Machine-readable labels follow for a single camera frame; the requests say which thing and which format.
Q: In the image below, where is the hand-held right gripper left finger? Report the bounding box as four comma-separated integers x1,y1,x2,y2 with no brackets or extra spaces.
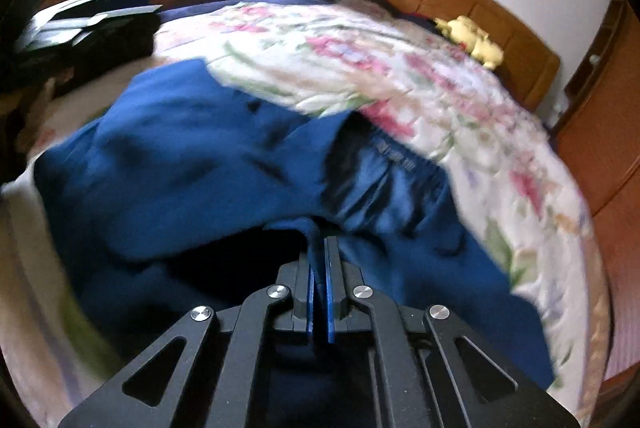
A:
57,251,317,428

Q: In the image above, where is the floral bed blanket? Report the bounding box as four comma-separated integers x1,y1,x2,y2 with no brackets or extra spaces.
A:
0,0,611,428

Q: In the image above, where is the navy bed sheet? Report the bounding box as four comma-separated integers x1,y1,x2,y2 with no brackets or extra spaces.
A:
160,0,351,25

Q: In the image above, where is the yellow plush toy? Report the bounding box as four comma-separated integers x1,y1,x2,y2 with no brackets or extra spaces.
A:
434,15,505,70

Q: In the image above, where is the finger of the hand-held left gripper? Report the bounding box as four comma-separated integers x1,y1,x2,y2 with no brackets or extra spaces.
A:
52,0,151,20
20,5,163,59

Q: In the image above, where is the wooden slatted wardrobe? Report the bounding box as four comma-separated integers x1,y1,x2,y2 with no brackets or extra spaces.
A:
550,0,640,404

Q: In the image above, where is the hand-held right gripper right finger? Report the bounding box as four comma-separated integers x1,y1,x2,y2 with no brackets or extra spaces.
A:
324,235,581,428

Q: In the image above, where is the blue suit jacket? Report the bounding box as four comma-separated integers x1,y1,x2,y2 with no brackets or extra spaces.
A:
32,58,556,389

